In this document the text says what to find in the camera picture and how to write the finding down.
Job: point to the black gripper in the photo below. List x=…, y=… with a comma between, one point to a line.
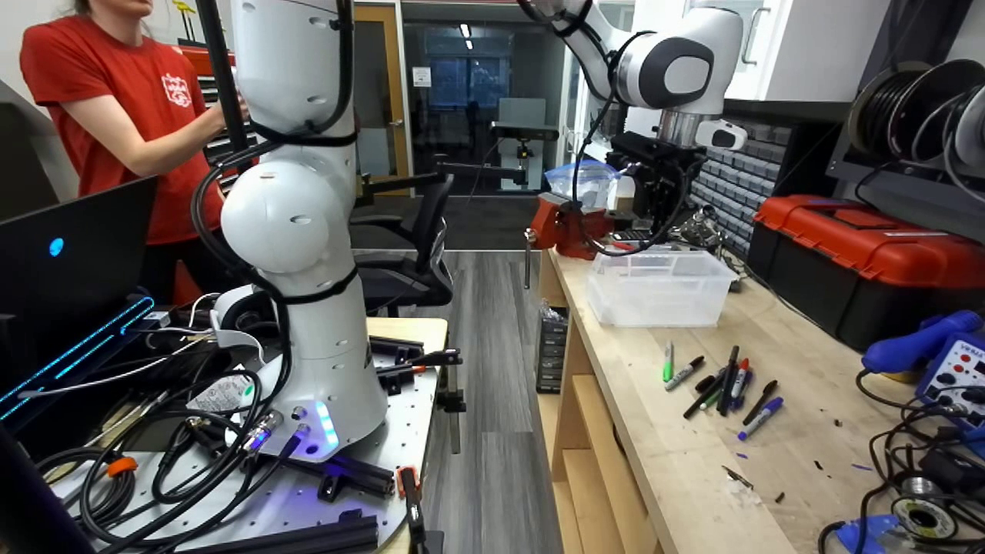
x=663, y=169

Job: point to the green pen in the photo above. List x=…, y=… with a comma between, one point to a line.
x=670, y=363

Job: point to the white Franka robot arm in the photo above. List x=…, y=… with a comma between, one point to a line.
x=297, y=217

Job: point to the person's right forearm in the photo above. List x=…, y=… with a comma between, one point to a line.
x=134, y=126

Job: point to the black pen grey tip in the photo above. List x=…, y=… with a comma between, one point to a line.
x=686, y=373

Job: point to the long black pen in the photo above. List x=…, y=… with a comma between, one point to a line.
x=728, y=378

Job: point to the thin black pen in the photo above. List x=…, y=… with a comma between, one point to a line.
x=758, y=400

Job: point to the blue pen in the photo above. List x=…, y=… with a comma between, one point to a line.
x=763, y=420

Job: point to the person's right hand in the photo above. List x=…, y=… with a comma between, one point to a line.
x=217, y=118

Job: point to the clear plastic bin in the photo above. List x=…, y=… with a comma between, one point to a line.
x=657, y=294

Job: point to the clear plastic bag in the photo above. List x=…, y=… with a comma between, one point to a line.
x=582, y=187

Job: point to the red bench vise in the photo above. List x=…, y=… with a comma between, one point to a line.
x=571, y=230

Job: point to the large parts drawer cabinet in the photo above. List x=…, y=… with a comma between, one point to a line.
x=742, y=188

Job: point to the black power strip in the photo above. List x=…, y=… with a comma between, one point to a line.
x=553, y=352

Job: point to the thick black marker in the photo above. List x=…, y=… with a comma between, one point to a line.
x=702, y=397

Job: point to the red capped marker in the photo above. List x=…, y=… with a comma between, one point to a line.
x=739, y=389

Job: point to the glass double door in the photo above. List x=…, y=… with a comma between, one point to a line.
x=481, y=104

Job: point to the red black toolbox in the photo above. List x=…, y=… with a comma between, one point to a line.
x=874, y=258

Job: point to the black office chair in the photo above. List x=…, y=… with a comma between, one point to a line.
x=405, y=247

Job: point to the black orange clamp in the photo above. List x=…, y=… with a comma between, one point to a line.
x=410, y=363

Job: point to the blue soldering station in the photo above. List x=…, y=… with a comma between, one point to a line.
x=957, y=373

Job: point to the blue plastic tool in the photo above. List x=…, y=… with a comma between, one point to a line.
x=867, y=535

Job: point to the grey robot mounting table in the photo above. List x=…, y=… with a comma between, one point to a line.
x=348, y=480

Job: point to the red tool chest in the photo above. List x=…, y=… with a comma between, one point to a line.
x=204, y=67

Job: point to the person in red shirt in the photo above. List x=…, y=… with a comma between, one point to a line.
x=112, y=80

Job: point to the black laptop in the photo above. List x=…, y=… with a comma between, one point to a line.
x=73, y=250

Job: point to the black case blue trim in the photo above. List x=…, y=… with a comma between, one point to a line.
x=64, y=357

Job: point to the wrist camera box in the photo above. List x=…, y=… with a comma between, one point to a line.
x=725, y=138

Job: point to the white wall cabinet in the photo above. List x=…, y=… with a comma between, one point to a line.
x=810, y=46

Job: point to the grey wall shelf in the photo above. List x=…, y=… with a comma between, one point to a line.
x=902, y=195

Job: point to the black camera stand pole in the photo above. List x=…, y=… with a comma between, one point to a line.
x=220, y=62

